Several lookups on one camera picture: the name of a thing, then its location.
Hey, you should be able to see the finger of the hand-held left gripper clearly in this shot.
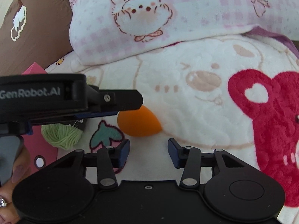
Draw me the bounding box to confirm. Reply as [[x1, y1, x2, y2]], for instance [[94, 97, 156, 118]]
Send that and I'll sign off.
[[76, 110, 120, 120], [87, 85, 143, 111]]

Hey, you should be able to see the pink checked pillow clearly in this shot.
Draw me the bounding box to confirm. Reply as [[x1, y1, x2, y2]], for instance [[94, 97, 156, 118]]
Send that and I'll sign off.
[[62, 0, 299, 66]]

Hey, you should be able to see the green yarn ball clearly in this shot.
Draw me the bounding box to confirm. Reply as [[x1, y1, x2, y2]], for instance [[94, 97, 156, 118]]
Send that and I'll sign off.
[[41, 119, 87, 150]]

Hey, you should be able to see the orange makeup sponge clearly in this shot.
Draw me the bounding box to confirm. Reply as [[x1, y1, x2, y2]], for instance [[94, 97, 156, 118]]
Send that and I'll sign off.
[[117, 105, 163, 137]]

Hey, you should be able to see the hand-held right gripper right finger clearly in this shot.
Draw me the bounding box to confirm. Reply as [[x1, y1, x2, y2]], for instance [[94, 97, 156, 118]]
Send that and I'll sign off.
[[169, 138, 246, 189]]

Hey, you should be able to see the person's left hand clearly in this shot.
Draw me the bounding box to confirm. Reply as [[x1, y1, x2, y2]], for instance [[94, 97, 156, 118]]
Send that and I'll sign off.
[[0, 143, 31, 224]]

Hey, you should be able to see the printed bear blanket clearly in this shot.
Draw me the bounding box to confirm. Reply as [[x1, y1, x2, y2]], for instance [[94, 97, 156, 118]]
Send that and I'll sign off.
[[44, 34, 299, 224]]

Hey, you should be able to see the pink cardboard box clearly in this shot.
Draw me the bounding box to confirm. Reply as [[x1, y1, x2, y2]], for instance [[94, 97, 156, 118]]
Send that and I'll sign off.
[[21, 62, 59, 169]]

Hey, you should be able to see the purple cloth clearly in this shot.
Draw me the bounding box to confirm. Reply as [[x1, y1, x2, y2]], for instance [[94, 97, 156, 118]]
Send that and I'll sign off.
[[249, 26, 299, 60]]

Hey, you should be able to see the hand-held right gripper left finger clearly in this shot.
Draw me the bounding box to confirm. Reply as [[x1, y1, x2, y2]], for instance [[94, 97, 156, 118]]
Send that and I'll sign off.
[[57, 139, 130, 189]]

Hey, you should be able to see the brown pillow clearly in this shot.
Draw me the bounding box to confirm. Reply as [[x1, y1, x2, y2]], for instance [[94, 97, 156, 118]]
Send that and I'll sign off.
[[0, 0, 74, 75]]

